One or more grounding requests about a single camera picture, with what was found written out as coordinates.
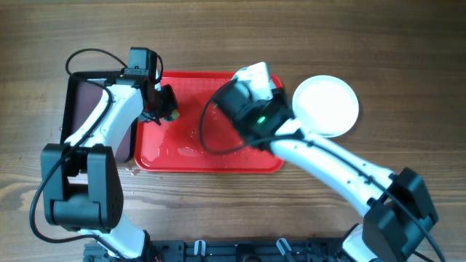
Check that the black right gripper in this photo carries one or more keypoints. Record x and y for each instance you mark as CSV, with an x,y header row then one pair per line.
x,y
277,100

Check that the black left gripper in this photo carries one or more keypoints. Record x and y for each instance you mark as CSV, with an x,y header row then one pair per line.
x,y
172,105

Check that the green yellow sponge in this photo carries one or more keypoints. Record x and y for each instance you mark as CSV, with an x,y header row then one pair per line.
x,y
172,117

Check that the light blue plate top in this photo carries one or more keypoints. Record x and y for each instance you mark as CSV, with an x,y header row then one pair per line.
x,y
326,105

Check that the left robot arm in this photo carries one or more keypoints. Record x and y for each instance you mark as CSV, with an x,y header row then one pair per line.
x,y
80,185

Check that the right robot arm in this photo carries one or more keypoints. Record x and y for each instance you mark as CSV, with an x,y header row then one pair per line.
x,y
397,210

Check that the red plastic tray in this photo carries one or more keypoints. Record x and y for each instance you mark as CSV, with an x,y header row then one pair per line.
x,y
175,146

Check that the black water tray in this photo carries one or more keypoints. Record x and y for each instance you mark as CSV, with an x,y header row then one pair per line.
x,y
81,99

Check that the black mounting rail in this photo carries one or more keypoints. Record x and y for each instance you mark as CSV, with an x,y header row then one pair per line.
x,y
309,250

